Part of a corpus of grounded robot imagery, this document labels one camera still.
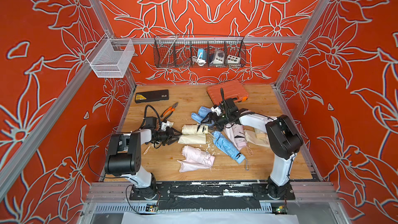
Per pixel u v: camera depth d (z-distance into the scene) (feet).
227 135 2.99
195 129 2.96
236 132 2.95
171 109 3.40
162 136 2.60
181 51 3.30
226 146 2.73
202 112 3.27
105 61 2.80
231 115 2.42
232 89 3.62
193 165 2.60
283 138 1.62
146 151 2.80
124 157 1.51
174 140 2.86
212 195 2.39
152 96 3.74
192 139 2.89
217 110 2.89
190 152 2.68
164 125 2.87
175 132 2.84
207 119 2.71
